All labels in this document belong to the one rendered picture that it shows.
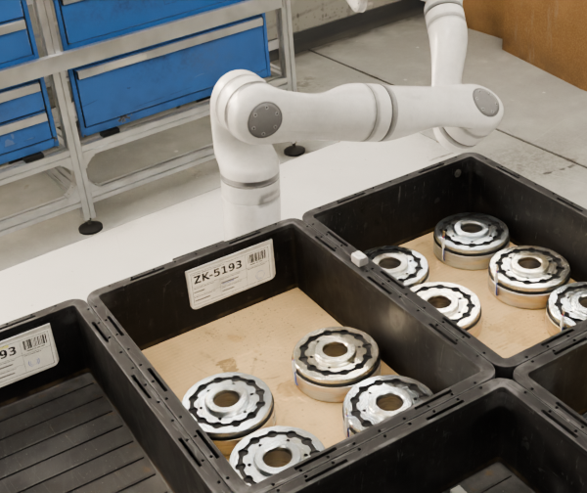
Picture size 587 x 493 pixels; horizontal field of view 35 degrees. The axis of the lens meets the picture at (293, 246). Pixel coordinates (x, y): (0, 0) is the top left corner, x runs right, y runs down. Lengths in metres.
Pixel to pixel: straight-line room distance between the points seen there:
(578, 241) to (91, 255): 0.83
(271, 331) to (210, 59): 2.08
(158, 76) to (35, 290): 1.61
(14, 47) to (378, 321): 1.98
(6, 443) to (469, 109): 0.89
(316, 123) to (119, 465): 0.61
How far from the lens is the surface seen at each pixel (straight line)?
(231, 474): 0.87
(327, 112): 1.41
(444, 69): 1.69
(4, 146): 2.97
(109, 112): 3.07
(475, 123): 1.58
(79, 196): 3.10
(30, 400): 1.17
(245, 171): 1.40
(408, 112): 1.50
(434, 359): 1.04
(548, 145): 3.53
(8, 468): 1.09
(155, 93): 3.12
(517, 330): 1.19
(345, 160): 1.87
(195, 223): 1.70
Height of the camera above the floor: 1.55
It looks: 32 degrees down
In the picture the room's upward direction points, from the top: 5 degrees counter-clockwise
